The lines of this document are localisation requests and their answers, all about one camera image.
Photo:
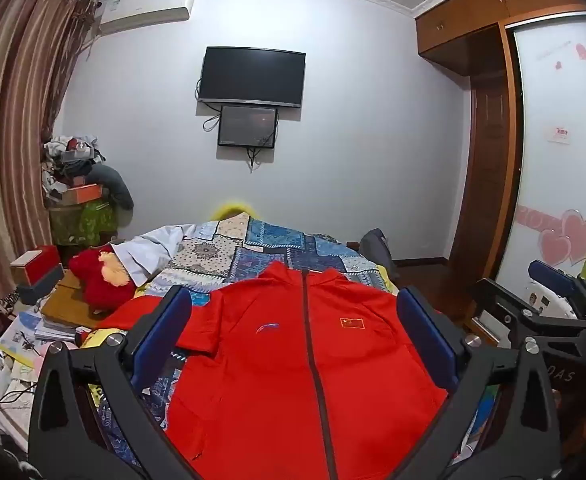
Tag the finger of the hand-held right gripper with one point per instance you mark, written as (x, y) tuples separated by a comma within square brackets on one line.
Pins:
[(498, 315), (553, 280)]

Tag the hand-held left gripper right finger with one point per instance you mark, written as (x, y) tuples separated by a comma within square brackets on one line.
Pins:
[(425, 335)]

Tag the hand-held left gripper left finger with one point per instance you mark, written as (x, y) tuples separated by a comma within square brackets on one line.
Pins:
[(165, 330)]

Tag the red zip jacket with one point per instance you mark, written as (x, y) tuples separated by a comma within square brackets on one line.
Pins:
[(273, 385)]

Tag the pile of clothes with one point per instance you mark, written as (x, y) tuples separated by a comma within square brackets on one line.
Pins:
[(70, 155)]

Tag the white cardboard box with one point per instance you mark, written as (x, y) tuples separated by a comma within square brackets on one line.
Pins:
[(548, 302)]

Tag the white pillow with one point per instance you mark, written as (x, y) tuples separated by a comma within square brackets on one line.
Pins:
[(148, 250)]

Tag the red plush toy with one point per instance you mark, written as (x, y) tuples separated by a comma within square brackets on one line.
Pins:
[(95, 285)]

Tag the white heart-print sliding door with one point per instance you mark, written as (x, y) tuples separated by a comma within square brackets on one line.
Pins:
[(553, 190)]

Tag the dark grey bag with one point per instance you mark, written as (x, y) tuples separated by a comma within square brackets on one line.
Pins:
[(375, 252)]

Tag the wooden nightstand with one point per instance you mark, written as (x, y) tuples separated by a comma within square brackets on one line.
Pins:
[(68, 305)]

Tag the green patterned cloth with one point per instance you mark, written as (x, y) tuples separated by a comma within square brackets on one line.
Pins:
[(90, 222)]

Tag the dark grey box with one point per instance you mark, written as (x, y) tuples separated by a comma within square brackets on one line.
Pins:
[(40, 287)]

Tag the stack of magazines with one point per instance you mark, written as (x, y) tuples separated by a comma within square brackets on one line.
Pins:
[(33, 330)]

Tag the yellow plush pillow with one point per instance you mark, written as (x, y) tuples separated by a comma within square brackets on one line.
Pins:
[(230, 211)]

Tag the blue patchwork blanket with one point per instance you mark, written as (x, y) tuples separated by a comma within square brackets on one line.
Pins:
[(273, 245)]

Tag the red box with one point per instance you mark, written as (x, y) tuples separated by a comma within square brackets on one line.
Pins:
[(40, 265)]

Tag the orange box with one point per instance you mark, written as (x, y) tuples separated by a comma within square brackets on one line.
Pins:
[(83, 194)]

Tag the black white patterned cloth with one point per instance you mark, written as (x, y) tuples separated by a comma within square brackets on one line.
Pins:
[(5, 304)]

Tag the brown striped curtain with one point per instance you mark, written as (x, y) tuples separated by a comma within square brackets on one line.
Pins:
[(8, 135)]

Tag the wooden wardrobe cabinet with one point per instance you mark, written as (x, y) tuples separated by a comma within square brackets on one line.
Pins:
[(473, 15)]

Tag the white air conditioner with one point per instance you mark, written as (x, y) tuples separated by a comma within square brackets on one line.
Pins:
[(145, 7)]

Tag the small black wall screen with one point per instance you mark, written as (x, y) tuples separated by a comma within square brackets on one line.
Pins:
[(247, 126)]

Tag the black wall television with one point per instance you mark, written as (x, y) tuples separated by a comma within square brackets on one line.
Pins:
[(250, 77)]

